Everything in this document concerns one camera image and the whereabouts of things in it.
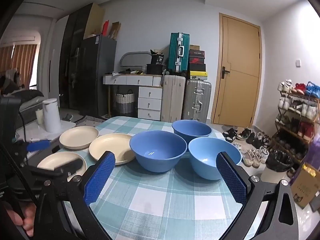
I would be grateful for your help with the black storage box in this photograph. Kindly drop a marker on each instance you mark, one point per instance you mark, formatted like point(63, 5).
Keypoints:
point(154, 69)

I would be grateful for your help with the white light switch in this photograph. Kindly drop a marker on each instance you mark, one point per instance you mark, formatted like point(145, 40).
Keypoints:
point(297, 63)

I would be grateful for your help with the teal checked tablecloth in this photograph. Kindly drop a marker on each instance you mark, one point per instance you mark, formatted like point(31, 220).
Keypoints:
point(155, 200)

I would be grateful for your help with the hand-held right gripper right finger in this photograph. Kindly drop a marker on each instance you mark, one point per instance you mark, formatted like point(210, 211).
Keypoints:
point(232, 182)

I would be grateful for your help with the black tall cabinet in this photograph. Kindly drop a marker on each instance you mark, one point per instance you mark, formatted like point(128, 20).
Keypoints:
point(75, 42)

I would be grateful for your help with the black white patterned rug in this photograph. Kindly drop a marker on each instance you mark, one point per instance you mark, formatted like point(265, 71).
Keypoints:
point(92, 121)

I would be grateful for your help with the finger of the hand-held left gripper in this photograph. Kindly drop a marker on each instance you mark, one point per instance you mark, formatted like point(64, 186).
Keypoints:
point(67, 167)
point(37, 146)

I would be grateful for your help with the red bag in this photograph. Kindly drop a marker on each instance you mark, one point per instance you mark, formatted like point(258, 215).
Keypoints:
point(106, 28)

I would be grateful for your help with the teal suitcase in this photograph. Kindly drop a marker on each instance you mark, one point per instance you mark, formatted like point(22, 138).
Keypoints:
point(178, 52)

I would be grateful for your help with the cream plate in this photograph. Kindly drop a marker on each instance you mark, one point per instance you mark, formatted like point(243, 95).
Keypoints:
point(77, 137)
point(112, 146)
point(50, 161)

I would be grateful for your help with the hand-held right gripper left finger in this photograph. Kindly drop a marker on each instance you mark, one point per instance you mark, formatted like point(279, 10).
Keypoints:
point(100, 177)

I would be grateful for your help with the red black shoe box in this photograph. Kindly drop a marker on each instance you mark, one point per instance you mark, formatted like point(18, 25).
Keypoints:
point(196, 60)

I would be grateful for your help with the black trash bag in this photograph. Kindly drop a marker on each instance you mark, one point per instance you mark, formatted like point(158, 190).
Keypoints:
point(278, 160)

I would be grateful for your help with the black refrigerator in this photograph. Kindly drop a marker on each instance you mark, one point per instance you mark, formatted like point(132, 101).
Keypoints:
point(97, 75)

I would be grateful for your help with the white wardrobe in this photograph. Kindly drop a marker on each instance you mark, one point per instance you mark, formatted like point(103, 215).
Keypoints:
point(53, 62)

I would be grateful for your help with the purple bag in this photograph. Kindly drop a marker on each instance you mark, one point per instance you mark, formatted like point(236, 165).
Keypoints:
point(315, 152)

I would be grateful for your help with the grey slipper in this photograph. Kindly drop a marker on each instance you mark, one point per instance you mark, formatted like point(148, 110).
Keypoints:
point(67, 117)

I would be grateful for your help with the woven laundry basket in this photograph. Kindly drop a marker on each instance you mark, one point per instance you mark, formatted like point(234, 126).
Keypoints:
point(124, 102)

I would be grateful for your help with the yellow black shoe box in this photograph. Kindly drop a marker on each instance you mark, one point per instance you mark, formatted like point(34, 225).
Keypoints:
point(197, 75)

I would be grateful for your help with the white drawer desk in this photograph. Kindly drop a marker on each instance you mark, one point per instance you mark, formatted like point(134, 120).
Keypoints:
point(147, 97)

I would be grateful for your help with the arched mirror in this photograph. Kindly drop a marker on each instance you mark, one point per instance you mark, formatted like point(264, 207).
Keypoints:
point(133, 58)

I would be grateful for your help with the cream cup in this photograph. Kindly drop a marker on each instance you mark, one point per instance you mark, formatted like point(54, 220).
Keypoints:
point(39, 117)

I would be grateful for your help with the white electric kettle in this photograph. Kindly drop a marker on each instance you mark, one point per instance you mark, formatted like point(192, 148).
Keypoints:
point(51, 115)

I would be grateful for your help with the brown cardboard box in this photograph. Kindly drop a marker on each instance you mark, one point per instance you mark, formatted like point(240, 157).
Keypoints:
point(194, 47)

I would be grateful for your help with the silver suitcase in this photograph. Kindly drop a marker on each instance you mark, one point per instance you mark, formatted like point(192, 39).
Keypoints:
point(196, 101)

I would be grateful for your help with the brown curtains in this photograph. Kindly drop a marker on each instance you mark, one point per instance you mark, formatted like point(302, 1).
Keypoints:
point(20, 62)

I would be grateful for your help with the brown cardboard piece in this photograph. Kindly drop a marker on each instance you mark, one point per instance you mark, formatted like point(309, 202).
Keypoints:
point(115, 30)

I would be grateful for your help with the scattered shoes group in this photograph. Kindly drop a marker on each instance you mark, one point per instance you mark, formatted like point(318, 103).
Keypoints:
point(250, 140)

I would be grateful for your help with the wooden shoe rack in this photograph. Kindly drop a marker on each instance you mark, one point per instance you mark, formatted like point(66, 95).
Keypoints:
point(295, 133)

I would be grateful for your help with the printed cardboard box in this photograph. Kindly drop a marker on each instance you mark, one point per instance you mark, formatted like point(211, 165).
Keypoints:
point(306, 187)

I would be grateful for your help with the grey sofa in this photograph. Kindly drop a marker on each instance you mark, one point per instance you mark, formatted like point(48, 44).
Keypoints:
point(31, 102)

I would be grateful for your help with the beige suitcase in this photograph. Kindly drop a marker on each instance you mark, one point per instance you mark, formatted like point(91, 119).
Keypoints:
point(173, 97)

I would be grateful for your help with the wooden door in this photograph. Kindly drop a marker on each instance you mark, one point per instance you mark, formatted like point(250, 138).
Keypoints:
point(240, 75)

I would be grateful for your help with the blue bowl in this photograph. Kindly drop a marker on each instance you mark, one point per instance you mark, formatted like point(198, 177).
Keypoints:
point(157, 155)
point(205, 155)
point(192, 132)

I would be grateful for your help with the person's left hand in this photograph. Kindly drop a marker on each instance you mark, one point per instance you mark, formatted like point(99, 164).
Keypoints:
point(28, 226)

